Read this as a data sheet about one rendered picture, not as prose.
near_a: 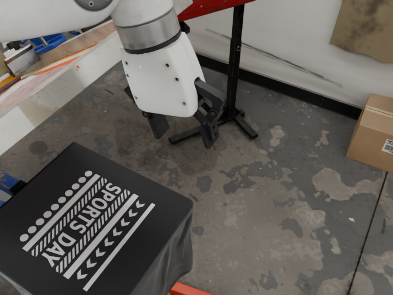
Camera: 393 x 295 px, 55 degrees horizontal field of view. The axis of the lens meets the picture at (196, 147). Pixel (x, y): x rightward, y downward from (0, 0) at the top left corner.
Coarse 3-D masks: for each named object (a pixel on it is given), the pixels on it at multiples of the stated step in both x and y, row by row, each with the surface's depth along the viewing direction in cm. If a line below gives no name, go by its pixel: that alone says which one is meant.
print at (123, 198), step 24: (72, 192) 115; (96, 192) 115; (120, 192) 115; (48, 216) 109; (72, 216) 109; (96, 216) 109; (120, 216) 109; (144, 216) 109; (24, 240) 104; (48, 240) 104; (72, 240) 104; (96, 240) 104; (120, 240) 104; (48, 264) 99; (72, 264) 99; (96, 264) 99
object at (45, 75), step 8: (64, 64) 93; (40, 72) 106; (48, 72) 96; (56, 72) 88; (32, 80) 98; (40, 80) 90; (8, 88) 112; (24, 88) 92; (32, 88) 85; (8, 96) 96; (16, 96) 87; (0, 104) 90
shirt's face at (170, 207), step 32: (64, 160) 123; (96, 160) 123; (32, 192) 115; (160, 192) 115; (0, 224) 107; (160, 224) 107; (0, 256) 101; (32, 256) 101; (128, 256) 101; (32, 288) 95; (64, 288) 95; (96, 288) 95; (128, 288) 95
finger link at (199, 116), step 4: (200, 96) 51; (200, 100) 50; (204, 100) 51; (200, 104) 50; (204, 104) 51; (208, 104) 51; (204, 108) 52; (208, 108) 51; (196, 112) 50; (200, 112) 50; (196, 116) 50; (200, 116) 50; (204, 116) 50; (200, 120) 50; (204, 120) 50; (208, 120) 50; (204, 124) 50; (208, 124) 50
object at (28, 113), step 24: (72, 48) 101; (96, 48) 59; (24, 72) 123; (72, 72) 56; (96, 72) 59; (24, 96) 54; (48, 96) 53; (72, 96) 56; (0, 120) 48; (24, 120) 50; (0, 144) 48
